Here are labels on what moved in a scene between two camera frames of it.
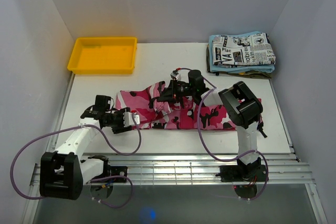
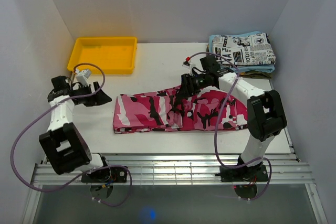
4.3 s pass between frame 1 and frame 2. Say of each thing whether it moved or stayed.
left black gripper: moved
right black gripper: moved
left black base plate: stayed
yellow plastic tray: stayed
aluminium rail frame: stayed
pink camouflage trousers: stayed
